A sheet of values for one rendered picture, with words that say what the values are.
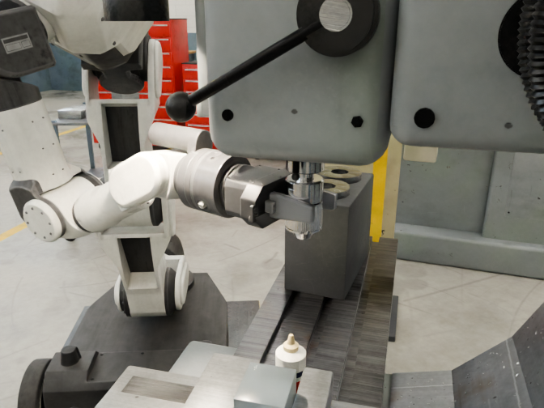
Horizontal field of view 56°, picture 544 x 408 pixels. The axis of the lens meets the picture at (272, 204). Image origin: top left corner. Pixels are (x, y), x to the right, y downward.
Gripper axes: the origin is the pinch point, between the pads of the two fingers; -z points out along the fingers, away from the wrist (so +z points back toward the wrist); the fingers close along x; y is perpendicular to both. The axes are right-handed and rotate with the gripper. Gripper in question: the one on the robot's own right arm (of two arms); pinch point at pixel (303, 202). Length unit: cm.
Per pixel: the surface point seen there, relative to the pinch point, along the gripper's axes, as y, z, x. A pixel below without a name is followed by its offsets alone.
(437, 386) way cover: 33.1, -15.1, 17.8
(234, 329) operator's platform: 84, 68, 71
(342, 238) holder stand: 15.1, 6.0, 23.9
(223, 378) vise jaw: 16.7, 0.7, -15.4
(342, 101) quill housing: -14.3, -8.3, -7.7
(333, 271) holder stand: 22.0, 7.2, 23.6
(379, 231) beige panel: 75, 53, 163
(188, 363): 35.9, 23.7, 1.9
